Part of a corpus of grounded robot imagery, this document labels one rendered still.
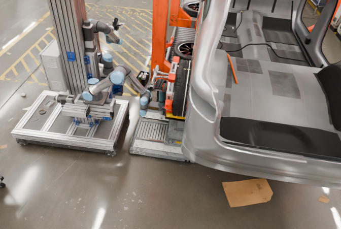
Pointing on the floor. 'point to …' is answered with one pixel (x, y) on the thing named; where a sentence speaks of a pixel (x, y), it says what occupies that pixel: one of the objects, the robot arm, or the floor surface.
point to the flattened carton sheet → (247, 192)
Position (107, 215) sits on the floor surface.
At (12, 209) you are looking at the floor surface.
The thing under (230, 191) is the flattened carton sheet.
